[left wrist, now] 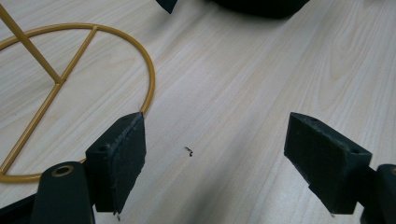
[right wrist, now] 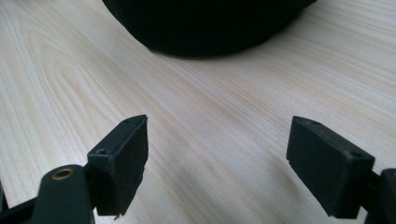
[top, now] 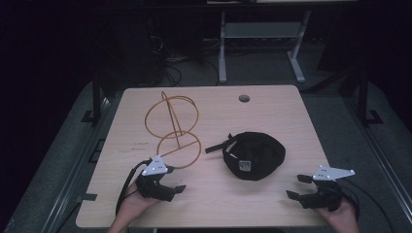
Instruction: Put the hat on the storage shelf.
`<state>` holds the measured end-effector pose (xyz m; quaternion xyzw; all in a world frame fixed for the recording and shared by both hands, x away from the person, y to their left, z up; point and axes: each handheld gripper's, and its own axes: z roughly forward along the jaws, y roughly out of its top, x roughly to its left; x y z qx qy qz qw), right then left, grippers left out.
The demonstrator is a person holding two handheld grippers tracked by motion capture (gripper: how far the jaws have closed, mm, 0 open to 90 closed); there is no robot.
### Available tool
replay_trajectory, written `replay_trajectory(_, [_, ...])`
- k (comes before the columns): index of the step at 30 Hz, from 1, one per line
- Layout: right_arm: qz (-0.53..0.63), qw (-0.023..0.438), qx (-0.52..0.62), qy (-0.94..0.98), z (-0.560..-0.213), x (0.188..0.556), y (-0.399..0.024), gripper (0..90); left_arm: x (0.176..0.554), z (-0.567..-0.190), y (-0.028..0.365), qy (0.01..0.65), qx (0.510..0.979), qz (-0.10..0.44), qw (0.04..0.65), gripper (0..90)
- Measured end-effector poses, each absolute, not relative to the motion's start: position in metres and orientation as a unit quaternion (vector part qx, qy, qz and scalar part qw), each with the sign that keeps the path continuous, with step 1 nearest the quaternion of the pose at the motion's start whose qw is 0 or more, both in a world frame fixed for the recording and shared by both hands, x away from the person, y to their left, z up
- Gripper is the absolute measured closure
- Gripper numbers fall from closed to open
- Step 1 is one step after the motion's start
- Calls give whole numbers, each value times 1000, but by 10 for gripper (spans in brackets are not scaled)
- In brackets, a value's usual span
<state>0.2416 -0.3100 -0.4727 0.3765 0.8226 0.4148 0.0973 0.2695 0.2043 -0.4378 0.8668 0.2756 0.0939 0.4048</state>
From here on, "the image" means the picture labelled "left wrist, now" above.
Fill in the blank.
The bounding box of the dark pointed object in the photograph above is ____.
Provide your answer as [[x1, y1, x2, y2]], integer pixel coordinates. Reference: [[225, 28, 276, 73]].
[[155, 0, 179, 15]]

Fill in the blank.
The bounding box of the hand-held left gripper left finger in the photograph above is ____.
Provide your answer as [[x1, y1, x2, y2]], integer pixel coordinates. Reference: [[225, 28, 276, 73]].
[[85, 111, 148, 216]]

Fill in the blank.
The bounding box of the dark round object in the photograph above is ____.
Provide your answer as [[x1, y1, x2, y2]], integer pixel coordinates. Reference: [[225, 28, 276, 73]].
[[211, 0, 311, 19]]

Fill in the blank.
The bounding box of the gold metal wire stand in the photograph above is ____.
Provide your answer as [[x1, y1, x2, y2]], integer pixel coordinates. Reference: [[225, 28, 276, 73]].
[[0, 4, 156, 184]]

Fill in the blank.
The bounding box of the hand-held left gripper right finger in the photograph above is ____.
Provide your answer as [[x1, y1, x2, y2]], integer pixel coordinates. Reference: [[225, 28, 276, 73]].
[[283, 112, 374, 216]]

